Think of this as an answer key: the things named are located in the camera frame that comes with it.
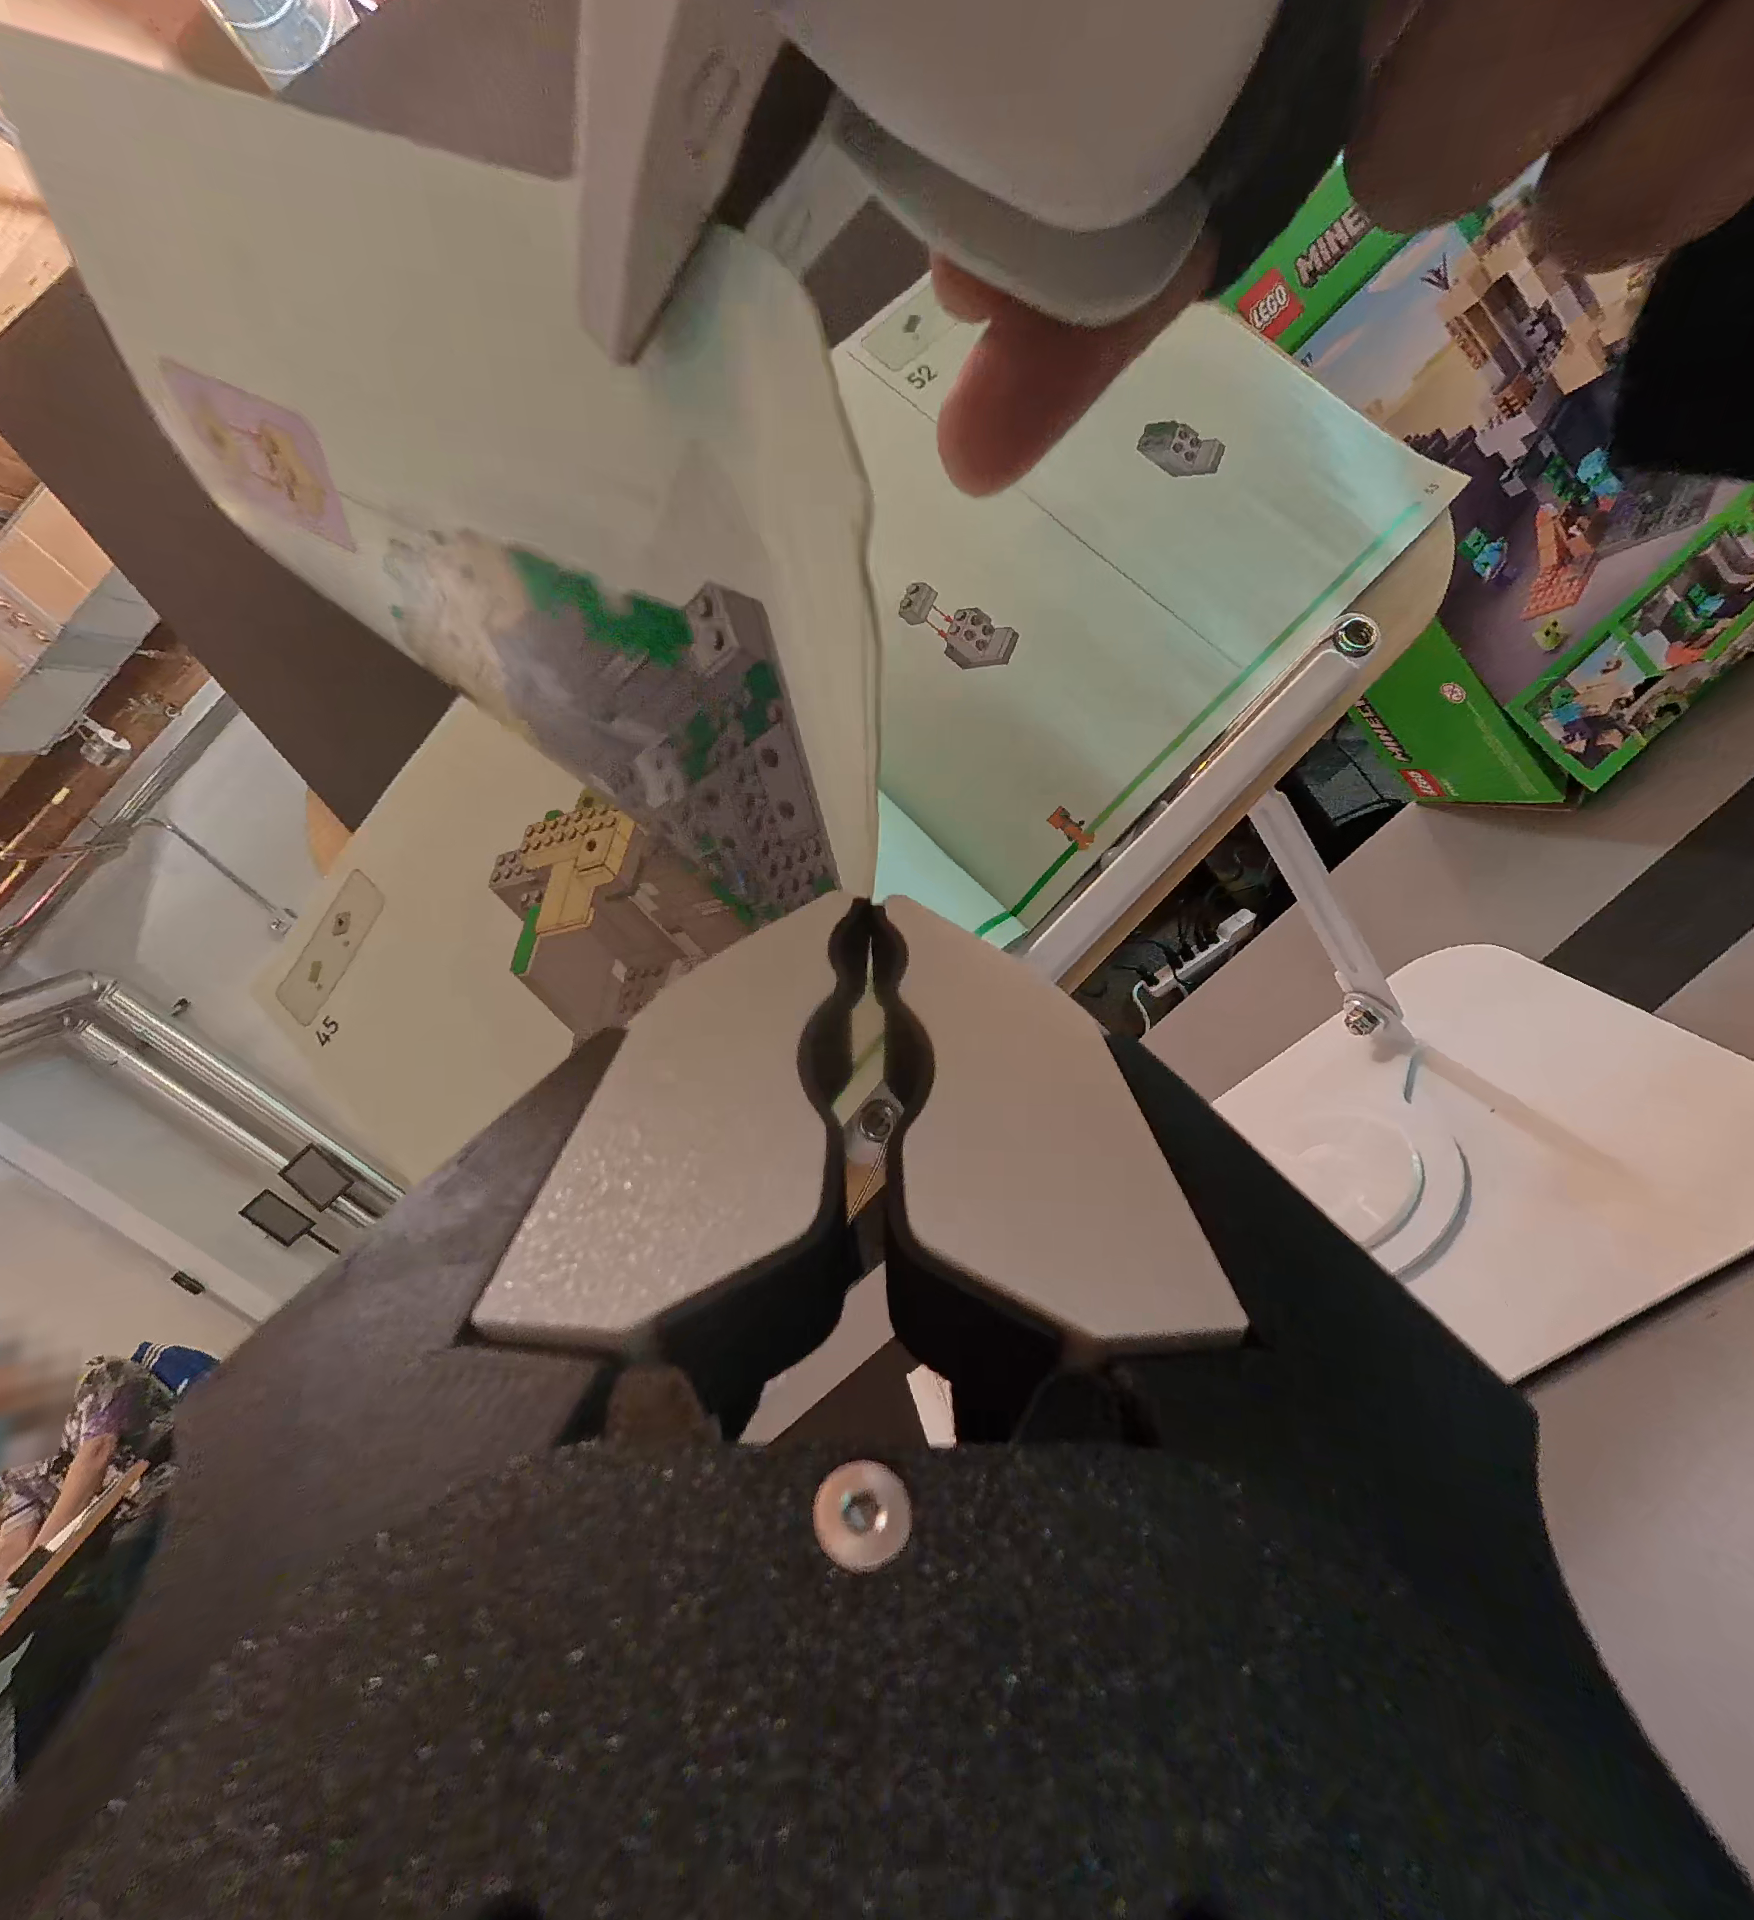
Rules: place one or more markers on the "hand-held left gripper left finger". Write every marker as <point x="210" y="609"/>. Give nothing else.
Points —
<point x="668" y="1185"/>

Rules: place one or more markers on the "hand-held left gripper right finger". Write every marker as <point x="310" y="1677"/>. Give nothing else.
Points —
<point x="1056" y="1185"/>

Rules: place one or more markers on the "brick set instruction booklet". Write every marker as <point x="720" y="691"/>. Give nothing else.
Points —
<point x="367" y="272"/>

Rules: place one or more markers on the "grey desk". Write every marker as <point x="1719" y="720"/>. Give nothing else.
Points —
<point x="1688" y="1576"/>

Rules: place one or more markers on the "person's right hand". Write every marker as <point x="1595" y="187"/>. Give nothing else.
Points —
<point x="1492" y="89"/>

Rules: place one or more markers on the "white power strip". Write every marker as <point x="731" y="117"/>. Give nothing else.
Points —
<point x="1192" y="952"/>

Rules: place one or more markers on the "white book stand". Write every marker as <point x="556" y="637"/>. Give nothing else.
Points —
<point x="1641" y="1141"/>

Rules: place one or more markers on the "green brick set box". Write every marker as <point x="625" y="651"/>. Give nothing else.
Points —
<point x="1463" y="720"/>

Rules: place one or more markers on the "silver air duct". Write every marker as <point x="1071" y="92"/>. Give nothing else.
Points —
<point x="141" y="1049"/>

